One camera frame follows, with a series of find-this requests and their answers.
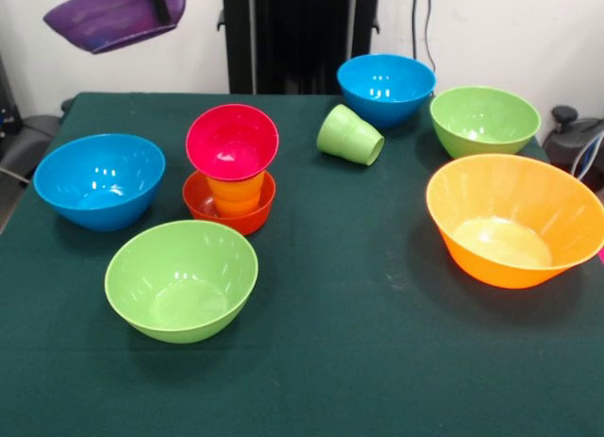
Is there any orange plastic cup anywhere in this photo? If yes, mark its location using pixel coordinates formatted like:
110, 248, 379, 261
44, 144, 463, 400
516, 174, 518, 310
205, 170, 266, 217

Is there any dark green tablecloth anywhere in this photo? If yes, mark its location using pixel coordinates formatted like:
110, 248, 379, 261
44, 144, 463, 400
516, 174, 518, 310
0, 91, 604, 437

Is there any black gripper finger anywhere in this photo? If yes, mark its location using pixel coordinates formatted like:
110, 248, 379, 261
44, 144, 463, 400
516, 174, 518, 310
146, 0, 173, 25

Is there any grey pedestal leg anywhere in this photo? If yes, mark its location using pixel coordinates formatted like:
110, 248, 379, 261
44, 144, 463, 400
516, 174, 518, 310
542, 105, 604, 191
0, 113, 62, 183

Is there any small red-orange plastic bowl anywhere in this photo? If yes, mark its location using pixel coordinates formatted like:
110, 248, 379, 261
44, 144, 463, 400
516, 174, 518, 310
182, 169, 277, 237

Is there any blue plastic bowl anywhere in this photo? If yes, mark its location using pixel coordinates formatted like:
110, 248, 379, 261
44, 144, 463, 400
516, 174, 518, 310
32, 133, 167, 233
336, 53, 437, 129

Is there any small pink plastic bowl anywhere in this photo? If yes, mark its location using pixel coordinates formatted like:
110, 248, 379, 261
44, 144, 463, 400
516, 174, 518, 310
185, 104, 280, 182

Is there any purple plastic bowl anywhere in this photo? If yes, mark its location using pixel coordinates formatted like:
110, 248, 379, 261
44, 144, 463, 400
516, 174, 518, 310
42, 0, 191, 56

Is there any large orange plastic bowl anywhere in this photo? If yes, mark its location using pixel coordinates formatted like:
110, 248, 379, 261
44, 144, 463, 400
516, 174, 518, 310
426, 153, 604, 290

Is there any green plastic cup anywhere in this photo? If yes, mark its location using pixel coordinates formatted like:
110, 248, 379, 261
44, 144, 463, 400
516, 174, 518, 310
316, 103, 386, 167

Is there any green plastic bowl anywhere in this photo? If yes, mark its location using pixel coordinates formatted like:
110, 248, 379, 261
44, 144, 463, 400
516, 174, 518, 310
104, 220, 260, 345
428, 85, 542, 160

